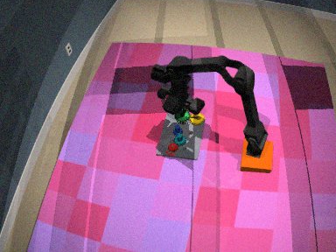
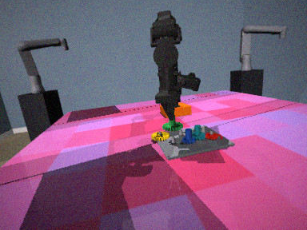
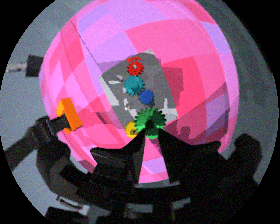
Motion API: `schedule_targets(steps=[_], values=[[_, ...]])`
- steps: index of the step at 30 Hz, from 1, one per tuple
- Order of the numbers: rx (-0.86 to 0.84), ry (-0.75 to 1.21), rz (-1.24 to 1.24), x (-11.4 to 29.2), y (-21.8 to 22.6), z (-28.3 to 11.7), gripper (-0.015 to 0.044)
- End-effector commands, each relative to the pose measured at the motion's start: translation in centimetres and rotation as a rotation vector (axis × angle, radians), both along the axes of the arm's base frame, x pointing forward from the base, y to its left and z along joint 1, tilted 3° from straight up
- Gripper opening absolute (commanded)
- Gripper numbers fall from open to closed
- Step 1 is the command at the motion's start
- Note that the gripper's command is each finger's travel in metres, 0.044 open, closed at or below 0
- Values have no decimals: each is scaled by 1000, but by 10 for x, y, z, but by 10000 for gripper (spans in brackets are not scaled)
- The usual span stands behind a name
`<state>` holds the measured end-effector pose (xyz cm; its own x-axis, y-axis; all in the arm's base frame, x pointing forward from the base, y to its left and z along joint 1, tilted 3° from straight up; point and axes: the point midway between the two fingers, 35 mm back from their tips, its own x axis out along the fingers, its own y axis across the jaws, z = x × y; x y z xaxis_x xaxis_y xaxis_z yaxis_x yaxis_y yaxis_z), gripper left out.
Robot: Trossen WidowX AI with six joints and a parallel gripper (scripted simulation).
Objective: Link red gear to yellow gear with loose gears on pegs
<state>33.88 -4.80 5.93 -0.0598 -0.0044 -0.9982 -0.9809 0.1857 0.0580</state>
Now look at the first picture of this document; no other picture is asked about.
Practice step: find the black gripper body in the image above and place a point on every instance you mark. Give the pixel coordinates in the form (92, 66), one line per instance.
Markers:
(194, 105)

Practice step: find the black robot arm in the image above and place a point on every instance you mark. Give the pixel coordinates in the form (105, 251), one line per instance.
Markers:
(243, 84)

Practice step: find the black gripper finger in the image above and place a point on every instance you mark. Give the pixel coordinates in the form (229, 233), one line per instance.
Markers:
(184, 109)

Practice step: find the green gear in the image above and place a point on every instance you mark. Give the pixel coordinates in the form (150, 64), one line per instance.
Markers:
(181, 117)

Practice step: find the yellow gear with black stripe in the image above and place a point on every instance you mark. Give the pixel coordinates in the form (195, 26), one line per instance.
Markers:
(196, 121)

